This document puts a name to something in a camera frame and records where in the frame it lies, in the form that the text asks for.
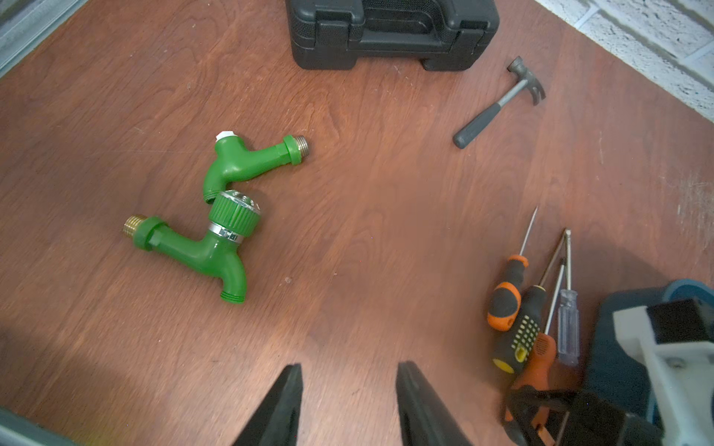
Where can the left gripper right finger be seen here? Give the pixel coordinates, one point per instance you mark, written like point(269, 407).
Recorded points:
point(424, 419)

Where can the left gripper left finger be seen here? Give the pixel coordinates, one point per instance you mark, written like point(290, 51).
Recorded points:
point(276, 421)

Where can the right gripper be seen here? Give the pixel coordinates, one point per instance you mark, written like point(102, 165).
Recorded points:
point(674, 342)

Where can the large orange black screwdriver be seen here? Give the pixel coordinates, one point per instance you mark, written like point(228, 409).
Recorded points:
point(537, 369)

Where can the teal storage tray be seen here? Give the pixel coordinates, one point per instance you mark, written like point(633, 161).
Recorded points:
point(610, 373)

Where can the black yellow screwdriver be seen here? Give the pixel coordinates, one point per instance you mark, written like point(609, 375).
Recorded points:
point(512, 348)

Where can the clear handle screwdriver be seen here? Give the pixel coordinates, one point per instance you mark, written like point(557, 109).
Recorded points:
point(568, 314)

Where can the short orange black screwdriver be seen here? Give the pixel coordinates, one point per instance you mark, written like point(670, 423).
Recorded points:
point(506, 298)

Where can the lower green plastic faucet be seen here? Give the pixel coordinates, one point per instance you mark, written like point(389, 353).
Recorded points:
point(233, 217)

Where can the green plastic faucet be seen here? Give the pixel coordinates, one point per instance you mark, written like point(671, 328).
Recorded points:
point(233, 217)
point(236, 163)

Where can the upper green plastic faucet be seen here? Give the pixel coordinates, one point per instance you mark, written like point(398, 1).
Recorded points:
point(236, 163)

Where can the small claw hammer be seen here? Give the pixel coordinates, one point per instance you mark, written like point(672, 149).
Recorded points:
point(526, 81)

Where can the black plastic tool case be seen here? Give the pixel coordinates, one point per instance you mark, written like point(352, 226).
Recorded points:
point(445, 36)

